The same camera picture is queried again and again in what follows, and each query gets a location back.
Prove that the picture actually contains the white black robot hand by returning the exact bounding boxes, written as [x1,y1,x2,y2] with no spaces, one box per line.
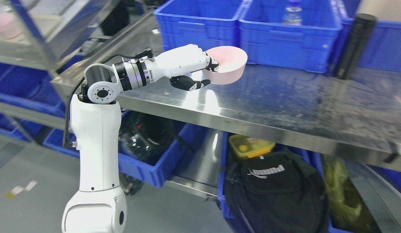
[144,44,219,91]

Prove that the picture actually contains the pink ikea bowl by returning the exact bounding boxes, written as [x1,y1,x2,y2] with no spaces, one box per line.
[202,46,248,85]

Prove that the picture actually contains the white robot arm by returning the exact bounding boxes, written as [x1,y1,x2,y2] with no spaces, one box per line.
[61,56,151,233]

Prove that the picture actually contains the steel shelf rack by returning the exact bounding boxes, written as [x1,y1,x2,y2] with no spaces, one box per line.
[0,0,119,71]

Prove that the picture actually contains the blue bin top middle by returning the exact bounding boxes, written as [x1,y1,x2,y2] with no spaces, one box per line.
[239,0,342,73]

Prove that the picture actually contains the blue bin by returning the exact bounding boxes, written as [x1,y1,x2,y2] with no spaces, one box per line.
[154,0,246,51]
[309,150,401,233]
[239,0,342,73]
[44,110,204,192]
[329,0,401,72]
[217,131,249,233]

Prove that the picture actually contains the blue bin lower middle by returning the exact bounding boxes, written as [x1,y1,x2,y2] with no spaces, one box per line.
[217,131,249,233]

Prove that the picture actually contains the blue bin top left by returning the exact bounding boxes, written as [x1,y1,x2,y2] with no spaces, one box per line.
[154,0,246,51]

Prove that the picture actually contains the black helmet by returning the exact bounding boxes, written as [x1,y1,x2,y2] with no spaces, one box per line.
[119,111,192,165]

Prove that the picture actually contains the blue bin lower left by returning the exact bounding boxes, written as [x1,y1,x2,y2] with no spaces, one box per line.
[44,110,204,192]

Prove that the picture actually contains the yellow lunch box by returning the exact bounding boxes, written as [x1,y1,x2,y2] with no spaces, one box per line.
[229,134,276,159]

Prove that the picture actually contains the clear water bottle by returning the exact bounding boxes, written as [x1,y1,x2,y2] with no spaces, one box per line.
[282,0,302,26]

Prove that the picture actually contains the black puma backpack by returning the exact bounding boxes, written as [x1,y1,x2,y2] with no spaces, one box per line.
[225,151,330,233]

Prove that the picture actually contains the stacked pink bowls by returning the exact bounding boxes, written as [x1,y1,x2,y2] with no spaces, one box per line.
[0,12,23,39]

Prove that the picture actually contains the black thermos flask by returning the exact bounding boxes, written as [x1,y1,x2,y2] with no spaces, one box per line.
[334,13,377,80]

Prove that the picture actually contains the blue bin top right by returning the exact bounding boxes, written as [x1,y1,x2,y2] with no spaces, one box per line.
[329,0,401,72]

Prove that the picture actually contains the green plastic bag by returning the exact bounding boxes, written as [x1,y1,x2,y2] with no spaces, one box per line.
[321,154,381,233]

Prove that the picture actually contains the blue bin lower right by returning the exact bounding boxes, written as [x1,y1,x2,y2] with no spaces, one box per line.
[309,150,401,233]

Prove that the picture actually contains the grey flat panel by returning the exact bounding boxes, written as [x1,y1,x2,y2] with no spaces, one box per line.
[345,160,401,233]

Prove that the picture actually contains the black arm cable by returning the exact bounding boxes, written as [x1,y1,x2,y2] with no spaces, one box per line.
[63,53,138,149]

